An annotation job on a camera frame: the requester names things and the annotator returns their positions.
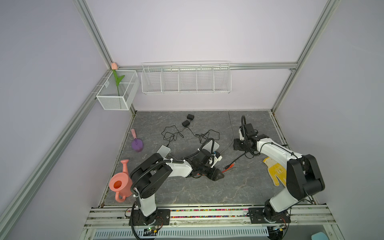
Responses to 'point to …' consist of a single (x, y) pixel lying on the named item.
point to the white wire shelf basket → (186, 77)
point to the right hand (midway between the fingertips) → (238, 146)
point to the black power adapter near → (186, 123)
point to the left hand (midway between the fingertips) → (219, 177)
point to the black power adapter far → (190, 117)
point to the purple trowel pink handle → (137, 144)
